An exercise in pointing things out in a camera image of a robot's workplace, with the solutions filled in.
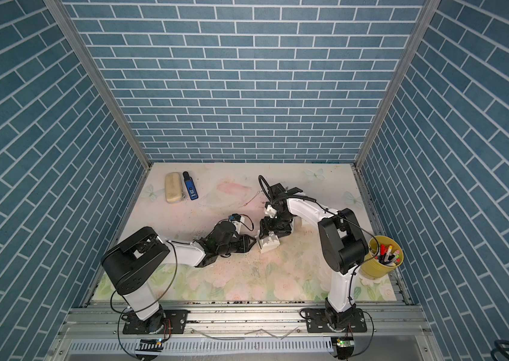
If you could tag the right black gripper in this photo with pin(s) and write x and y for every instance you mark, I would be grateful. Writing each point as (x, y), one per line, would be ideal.
(266, 226)

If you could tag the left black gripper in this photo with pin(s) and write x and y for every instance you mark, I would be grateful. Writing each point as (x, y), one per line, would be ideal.
(244, 241)

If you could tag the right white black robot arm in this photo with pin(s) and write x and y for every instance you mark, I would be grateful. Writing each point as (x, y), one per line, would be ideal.
(343, 243)

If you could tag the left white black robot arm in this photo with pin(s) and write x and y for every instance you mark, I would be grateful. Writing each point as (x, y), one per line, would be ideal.
(131, 263)

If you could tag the beige zippered pencil case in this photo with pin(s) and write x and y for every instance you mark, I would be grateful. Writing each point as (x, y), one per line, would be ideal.
(173, 188)

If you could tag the yellow pen cup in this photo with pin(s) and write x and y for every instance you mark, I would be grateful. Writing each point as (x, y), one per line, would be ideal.
(384, 256)

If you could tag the aluminium front rail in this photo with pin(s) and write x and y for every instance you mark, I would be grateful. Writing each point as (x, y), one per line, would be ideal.
(249, 331)

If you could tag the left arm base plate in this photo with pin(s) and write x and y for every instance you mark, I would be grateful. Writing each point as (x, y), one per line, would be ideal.
(164, 322)

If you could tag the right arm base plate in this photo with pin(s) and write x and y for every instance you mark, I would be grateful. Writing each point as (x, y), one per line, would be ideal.
(323, 320)

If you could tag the aluminium corner post right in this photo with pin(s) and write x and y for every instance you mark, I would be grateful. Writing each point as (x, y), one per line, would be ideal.
(420, 28)

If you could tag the aluminium corner post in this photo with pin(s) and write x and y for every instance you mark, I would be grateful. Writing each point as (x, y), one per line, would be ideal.
(72, 35)
(420, 28)

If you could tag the aluminium corner post left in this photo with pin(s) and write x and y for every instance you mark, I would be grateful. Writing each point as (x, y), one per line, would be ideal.
(72, 35)

